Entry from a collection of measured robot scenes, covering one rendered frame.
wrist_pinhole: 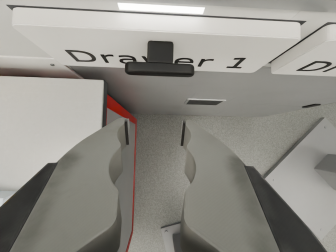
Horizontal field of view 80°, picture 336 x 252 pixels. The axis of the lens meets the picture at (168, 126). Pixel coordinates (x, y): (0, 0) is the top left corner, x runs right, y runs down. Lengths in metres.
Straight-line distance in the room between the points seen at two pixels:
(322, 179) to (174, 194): 0.81
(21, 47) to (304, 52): 0.37
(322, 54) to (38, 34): 0.32
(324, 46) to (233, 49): 0.10
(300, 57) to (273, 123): 1.00
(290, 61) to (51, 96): 0.38
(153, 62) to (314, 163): 1.24
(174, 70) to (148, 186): 0.97
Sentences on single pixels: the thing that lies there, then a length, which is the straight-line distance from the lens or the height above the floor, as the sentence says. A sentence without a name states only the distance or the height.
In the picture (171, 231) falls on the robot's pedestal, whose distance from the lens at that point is 1.21.
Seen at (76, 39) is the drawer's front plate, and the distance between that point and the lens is 0.26.
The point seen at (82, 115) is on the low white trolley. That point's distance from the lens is 0.39.
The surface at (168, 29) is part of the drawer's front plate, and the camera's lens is 0.22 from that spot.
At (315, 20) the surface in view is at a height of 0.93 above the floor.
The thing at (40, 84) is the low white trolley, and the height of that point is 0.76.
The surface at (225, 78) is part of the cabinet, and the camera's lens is 0.43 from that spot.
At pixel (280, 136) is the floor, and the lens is 1.32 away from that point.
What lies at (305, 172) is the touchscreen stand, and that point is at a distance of 1.36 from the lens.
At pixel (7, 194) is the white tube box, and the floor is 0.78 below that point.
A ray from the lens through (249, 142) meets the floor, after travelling 1.23.
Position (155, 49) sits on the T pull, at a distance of 0.23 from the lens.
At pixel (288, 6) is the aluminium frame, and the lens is 0.23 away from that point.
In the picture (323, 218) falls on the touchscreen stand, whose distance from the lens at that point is 1.48.
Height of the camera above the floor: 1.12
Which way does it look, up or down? 86 degrees down
